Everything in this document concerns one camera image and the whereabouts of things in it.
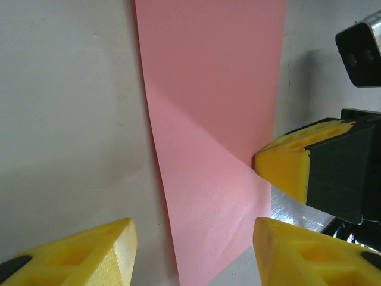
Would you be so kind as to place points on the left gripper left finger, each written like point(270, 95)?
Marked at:
point(74, 262)

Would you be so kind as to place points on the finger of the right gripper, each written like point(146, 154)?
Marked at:
point(333, 172)
point(314, 128)

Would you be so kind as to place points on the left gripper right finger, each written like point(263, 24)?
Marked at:
point(303, 259)

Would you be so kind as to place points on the pink paper sheet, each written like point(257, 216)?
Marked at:
point(208, 89)

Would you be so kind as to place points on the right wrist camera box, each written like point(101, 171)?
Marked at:
point(360, 59)

